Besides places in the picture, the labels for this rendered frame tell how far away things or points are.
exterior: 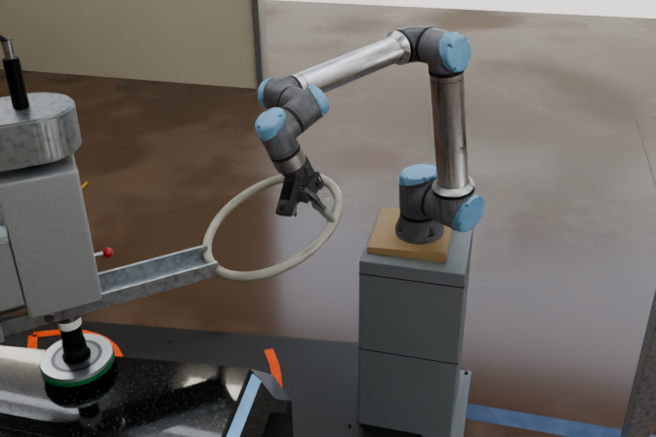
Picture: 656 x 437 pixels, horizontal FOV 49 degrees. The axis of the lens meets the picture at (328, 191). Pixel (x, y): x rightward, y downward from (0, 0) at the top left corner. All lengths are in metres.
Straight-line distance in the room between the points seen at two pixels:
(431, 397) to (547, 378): 0.73
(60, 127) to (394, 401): 1.85
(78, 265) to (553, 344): 2.48
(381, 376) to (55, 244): 1.54
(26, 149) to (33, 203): 0.15
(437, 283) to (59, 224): 1.39
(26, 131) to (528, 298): 2.92
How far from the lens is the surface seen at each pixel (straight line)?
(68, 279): 2.12
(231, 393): 2.25
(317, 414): 3.33
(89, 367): 2.35
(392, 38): 2.39
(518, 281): 4.25
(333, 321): 3.84
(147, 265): 2.34
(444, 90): 2.38
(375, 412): 3.22
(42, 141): 1.94
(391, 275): 2.76
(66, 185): 1.99
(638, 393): 3.08
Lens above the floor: 2.36
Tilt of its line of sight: 28 degrees down
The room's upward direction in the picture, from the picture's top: 1 degrees counter-clockwise
